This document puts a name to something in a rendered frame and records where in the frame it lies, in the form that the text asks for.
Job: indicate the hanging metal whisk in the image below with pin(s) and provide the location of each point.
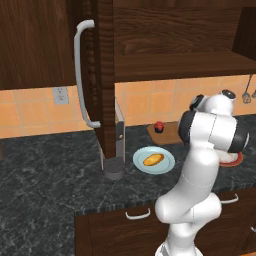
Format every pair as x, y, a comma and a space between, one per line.
246, 96

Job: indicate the dark wood cabinet side panel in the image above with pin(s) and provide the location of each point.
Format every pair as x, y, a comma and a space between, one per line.
246, 30

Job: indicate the golden croissant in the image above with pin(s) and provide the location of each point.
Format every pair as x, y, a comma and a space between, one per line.
154, 159

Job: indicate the grey wall outlet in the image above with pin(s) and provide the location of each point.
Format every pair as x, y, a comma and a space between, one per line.
60, 95

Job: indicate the grey coffee machine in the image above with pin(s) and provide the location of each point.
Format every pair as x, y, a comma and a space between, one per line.
118, 133

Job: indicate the hanging metal utensil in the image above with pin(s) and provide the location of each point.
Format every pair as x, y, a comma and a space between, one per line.
254, 94

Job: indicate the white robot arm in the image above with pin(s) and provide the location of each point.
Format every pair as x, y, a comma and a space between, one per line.
196, 173

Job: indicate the red jar with dark lid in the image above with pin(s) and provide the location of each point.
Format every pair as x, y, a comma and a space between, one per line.
159, 127

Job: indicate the brown wooden cutting board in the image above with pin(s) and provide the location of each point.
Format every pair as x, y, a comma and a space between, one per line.
170, 135

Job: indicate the dark wood closed cabinet door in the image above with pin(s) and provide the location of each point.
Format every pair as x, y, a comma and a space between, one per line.
33, 43

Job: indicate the light blue plate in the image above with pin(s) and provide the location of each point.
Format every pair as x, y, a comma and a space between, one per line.
166, 165

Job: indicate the dark wood drawer front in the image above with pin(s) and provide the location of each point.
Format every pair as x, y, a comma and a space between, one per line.
233, 226
116, 236

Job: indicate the red plate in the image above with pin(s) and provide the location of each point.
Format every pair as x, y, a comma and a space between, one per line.
237, 161

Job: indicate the dark wood open cabinet shelf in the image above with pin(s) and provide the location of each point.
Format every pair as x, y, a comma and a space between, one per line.
180, 63

